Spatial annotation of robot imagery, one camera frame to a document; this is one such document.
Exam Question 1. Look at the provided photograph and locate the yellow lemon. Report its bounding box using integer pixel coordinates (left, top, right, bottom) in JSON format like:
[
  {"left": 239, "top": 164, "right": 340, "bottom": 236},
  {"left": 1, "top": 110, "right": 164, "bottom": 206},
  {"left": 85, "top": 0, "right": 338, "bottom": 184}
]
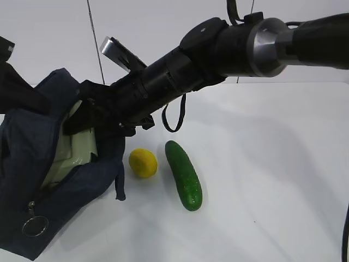
[{"left": 129, "top": 148, "right": 158, "bottom": 178}]

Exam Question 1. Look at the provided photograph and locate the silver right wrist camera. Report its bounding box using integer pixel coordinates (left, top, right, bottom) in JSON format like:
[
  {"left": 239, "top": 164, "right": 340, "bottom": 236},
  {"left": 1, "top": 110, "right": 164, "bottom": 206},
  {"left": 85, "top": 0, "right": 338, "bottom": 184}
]
[{"left": 100, "top": 37, "right": 147, "bottom": 73}]

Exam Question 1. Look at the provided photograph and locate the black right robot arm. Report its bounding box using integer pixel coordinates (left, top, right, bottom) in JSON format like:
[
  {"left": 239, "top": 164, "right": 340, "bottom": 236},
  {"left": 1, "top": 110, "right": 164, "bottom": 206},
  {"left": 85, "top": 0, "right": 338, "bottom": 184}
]
[{"left": 63, "top": 12, "right": 348, "bottom": 136}]

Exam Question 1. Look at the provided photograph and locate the green cucumber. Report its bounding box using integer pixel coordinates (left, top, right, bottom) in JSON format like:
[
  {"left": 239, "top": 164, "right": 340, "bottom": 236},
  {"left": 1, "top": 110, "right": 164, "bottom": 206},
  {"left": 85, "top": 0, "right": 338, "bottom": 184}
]
[{"left": 165, "top": 140, "right": 203, "bottom": 212}]

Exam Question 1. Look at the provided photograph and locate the dark blue lunch bag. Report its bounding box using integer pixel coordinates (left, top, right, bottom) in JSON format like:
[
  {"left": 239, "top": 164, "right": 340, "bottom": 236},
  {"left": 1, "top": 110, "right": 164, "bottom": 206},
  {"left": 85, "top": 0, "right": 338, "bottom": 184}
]
[{"left": 1, "top": 68, "right": 125, "bottom": 260}]

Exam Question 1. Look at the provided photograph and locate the black cable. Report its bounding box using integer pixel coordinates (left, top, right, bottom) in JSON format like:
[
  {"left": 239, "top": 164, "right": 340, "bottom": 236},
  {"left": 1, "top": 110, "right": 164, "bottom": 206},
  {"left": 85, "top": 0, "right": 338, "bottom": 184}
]
[{"left": 161, "top": 92, "right": 187, "bottom": 133}]

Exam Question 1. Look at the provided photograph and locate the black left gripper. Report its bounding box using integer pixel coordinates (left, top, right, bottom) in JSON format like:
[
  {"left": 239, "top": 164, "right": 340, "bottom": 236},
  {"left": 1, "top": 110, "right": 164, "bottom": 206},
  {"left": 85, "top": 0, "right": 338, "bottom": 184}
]
[{"left": 0, "top": 37, "right": 51, "bottom": 115}]

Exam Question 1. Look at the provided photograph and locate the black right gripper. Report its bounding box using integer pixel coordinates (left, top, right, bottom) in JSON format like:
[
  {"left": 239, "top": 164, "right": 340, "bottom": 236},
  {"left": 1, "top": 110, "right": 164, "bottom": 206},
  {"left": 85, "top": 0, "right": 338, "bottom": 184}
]
[{"left": 63, "top": 49, "right": 196, "bottom": 136}]

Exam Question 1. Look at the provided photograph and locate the green lidded glass container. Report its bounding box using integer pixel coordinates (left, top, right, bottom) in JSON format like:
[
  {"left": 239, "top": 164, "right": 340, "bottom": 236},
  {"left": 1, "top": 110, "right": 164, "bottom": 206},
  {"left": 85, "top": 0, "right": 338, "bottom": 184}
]
[{"left": 40, "top": 99, "right": 99, "bottom": 192}]

